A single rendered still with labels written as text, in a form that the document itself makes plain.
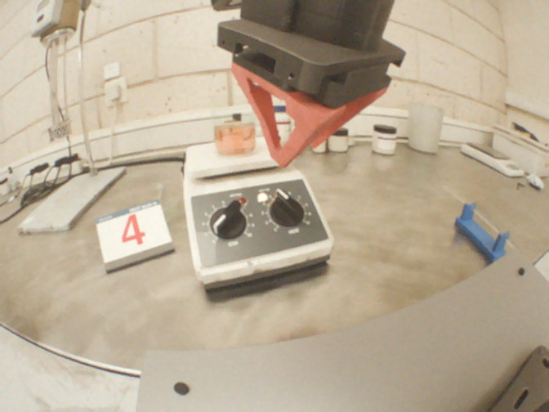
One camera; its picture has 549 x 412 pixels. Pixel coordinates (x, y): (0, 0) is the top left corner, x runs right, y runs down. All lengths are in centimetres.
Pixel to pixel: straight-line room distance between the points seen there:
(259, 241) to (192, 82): 61
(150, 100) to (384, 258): 73
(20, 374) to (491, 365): 37
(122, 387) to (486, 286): 28
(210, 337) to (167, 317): 4
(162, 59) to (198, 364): 75
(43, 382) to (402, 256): 38
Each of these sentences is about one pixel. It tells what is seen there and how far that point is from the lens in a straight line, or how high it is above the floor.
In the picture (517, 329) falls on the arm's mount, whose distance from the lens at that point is 20.
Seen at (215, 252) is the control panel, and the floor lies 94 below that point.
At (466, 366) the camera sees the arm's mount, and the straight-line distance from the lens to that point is 16.
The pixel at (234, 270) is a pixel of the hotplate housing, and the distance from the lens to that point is 21.
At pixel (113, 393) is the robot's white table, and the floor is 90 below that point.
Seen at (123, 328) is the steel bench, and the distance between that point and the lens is 23.
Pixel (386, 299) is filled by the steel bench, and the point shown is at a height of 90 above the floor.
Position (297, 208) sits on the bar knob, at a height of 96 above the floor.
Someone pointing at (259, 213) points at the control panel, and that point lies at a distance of 23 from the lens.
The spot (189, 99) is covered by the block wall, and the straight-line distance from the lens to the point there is 76.
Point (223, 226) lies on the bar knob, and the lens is 20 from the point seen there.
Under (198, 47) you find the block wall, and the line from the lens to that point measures 77.
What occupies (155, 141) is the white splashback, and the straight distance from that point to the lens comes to 76.
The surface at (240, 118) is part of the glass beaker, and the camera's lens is 26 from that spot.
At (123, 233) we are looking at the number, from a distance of 31.
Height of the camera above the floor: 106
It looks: 27 degrees down
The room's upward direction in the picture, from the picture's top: 2 degrees counter-clockwise
